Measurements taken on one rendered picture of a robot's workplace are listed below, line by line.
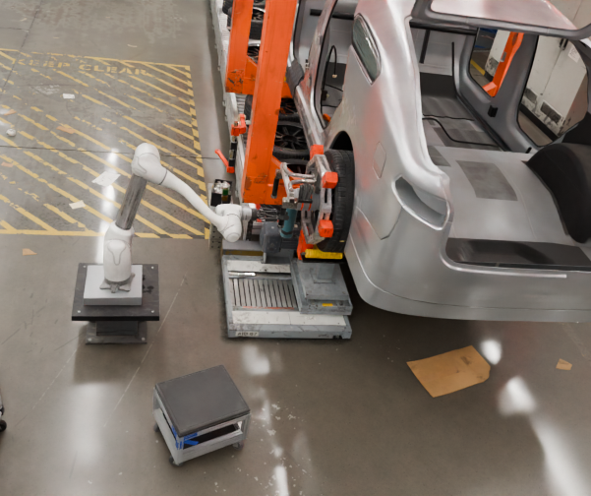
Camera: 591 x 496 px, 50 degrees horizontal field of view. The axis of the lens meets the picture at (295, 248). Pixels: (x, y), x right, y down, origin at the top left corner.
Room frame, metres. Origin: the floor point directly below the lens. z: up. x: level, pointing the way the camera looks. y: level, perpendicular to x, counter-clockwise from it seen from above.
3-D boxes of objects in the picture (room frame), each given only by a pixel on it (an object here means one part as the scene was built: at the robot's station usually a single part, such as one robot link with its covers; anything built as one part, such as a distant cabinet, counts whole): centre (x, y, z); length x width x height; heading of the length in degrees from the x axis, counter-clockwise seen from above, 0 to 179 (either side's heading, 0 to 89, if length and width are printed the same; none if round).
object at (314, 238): (3.48, -0.07, 0.85); 0.54 x 0.07 x 0.54; 16
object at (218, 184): (3.88, 0.60, 0.51); 0.20 x 0.14 x 0.13; 6
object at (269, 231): (3.77, 0.05, 0.26); 0.42 x 0.18 x 0.35; 106
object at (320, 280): (3.52, -0.23, 0.32); 0.40 x 0.30 x 0.28; 16
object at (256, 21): (8.38, 1.15, 0.39); 0.66 x 0.66 x 0.24
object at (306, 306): (3.52, -0.23, 0.13); 0.50 x 0.36 x 0.10; 16
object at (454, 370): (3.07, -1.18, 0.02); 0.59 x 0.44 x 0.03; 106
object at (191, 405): (2.17, 0.31, 0.17); 0.43 x 0.36 x 0.34; 127
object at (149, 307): (2.89, 1.02, 0.15); 0.50 x 0.50 x 0.30; 17
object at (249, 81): (5.83, 0.57, 0.69); 0.52 x 0.17 x 0.35; 106
